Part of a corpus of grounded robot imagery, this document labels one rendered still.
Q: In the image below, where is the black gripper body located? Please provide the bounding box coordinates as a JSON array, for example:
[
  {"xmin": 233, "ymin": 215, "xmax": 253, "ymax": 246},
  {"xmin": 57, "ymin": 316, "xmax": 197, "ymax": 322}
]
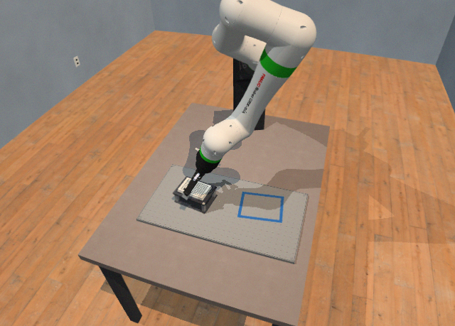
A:
[{"xmin": 196, "ymin": 161, "xmax": 212, "ymax": 177}]

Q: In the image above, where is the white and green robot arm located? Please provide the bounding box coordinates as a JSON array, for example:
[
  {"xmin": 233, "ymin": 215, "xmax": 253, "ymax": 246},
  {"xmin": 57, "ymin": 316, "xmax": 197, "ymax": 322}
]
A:
[{"xmin": 195, "ymin": 0, "xmax": 316, "ymax": 170}]

